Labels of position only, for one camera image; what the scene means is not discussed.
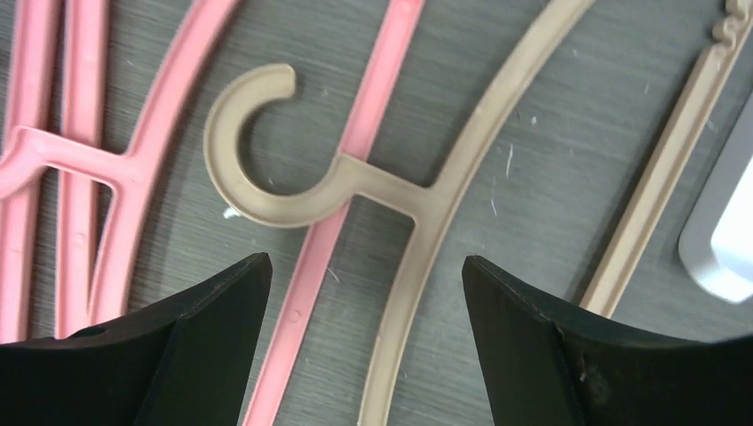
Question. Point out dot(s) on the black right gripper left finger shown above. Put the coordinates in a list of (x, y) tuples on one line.
[(184, 360)]

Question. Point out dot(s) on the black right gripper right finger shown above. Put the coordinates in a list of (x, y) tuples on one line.
[(546, 361)]

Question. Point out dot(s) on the beige plastic hanger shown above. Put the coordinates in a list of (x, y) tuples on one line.
[(432, 208)]

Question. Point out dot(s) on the white metal clothes rack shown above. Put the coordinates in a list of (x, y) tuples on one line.
[(715, 245)]

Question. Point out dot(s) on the pink plastic hanger middle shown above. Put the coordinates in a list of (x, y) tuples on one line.
[(82, 112)]

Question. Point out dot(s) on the pink plastic hanger left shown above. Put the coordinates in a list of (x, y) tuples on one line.
[(29, 88)]

